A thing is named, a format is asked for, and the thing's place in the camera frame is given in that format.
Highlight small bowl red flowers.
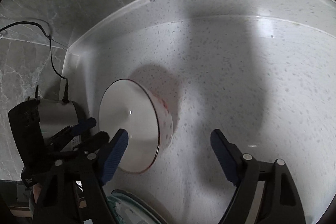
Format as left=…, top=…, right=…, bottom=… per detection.
left=98, top=79, right=174, bottom=174

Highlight teal floral plate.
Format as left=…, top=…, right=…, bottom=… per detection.
left=107, top=189, right=167, bottom=224

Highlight stainless steel cooker pot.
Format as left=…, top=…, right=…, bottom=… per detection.
left=24, top=85, right=86, bottom=145

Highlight black power cable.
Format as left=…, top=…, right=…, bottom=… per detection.
left=0, top=21, right=70, bottom=104

